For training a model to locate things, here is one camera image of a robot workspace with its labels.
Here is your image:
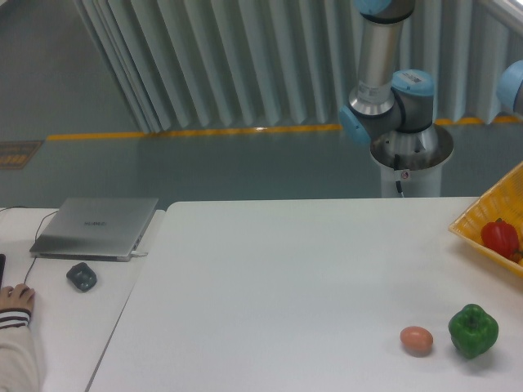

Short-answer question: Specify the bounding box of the person's hand on mouse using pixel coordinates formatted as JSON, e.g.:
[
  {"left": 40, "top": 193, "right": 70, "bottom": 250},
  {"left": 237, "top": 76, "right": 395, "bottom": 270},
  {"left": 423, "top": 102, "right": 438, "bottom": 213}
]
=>
[{"left": 0, "top": 283, "right": 35, "bottom": 314}]

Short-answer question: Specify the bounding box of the yellow bell pepper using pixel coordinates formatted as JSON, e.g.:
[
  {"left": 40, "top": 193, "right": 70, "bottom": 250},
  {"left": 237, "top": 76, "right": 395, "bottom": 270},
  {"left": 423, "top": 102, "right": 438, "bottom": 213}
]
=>
[{"left": 509, "top": 251, "right": 522, "bottom": 263}]

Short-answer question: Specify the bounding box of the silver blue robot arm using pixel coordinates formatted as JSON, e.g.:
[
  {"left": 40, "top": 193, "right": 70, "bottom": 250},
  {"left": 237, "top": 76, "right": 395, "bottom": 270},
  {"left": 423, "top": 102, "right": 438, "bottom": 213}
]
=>
[{"left": 340, "top": 1, "right": 522, "bottom": 143}]

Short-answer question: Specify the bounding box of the cream striped sleeve forearm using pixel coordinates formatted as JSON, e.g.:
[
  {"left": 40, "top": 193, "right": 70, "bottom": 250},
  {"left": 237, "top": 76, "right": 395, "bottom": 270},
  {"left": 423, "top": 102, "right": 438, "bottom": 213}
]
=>
[{"left": 1, "top": 308, "right": 40, "bottom": 391}]

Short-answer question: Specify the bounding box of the green bell pepper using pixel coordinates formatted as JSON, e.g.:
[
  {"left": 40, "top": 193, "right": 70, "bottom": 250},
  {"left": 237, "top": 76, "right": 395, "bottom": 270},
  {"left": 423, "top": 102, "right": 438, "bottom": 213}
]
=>
[{"left": 448, "top": 304, "right": 499, "bottom": 359}]

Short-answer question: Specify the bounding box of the red bell pepper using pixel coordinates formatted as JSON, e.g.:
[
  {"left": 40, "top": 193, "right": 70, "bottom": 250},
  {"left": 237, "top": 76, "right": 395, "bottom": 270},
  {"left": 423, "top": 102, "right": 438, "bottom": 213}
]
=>
[{"left": 481, "top": 218, "right": 520, "bottom": 259}]

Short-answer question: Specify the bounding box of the yellow woven basket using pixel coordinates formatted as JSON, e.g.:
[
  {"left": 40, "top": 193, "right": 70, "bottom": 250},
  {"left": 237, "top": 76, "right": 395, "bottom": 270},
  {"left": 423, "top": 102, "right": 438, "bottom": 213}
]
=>
[{"left": 449, "top": 163, "right": 522, "bottom": 278}]

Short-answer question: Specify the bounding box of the black keyboard edge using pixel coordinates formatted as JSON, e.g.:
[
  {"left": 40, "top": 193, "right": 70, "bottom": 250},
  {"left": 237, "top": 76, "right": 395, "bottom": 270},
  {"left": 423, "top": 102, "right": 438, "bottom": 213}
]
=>
[{"left": 0, "top": 254, "right": 7, "bottom": 288}]

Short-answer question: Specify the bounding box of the small black plastic gadget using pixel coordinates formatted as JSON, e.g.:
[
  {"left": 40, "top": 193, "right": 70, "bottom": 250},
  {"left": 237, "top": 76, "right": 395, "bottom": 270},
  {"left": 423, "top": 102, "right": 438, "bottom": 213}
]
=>
[{"left": 66, "top": 262, "right": 97, "bottom": 292}]

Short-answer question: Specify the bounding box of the silver closed laptop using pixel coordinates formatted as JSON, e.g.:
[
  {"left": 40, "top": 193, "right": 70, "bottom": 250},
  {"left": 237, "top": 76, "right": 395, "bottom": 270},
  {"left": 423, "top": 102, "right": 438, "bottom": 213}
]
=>
[{"left": 29, "top": 198, "right": 159, "bottom": 261}]

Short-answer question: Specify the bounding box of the folding corrugated partition screen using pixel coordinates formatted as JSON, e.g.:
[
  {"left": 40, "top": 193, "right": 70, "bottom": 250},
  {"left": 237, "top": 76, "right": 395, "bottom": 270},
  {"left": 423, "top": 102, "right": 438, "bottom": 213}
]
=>
[{"left": 76, "top": 1, "right": 522, "bottom": 133}]

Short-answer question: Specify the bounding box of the brown egg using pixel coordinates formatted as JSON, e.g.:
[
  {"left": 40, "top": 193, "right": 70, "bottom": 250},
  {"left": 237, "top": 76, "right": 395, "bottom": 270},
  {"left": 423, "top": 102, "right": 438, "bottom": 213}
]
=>
[{"left": 400, "top": 326, "right": 433, "bottom": 354}]

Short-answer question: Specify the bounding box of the black mouse cable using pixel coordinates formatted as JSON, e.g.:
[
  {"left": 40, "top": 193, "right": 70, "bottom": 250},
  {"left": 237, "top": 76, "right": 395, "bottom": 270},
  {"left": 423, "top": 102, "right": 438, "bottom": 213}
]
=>
[{"left": 0, "top": 206, "right": 60, "bottom": 285}]

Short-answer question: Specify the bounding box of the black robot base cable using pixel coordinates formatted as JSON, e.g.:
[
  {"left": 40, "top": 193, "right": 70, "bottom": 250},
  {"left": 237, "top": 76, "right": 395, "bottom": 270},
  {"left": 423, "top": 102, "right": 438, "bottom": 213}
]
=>
[{"left": 392, "top": 154, "right": 405, "bottom": 199}]

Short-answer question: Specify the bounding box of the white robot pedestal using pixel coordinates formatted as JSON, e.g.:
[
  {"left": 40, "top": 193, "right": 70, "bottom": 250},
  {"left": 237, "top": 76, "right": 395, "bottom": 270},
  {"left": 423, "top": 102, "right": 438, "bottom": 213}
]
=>
[{"left": 370, "top": 124, "right": 454, "bottom": 198}]

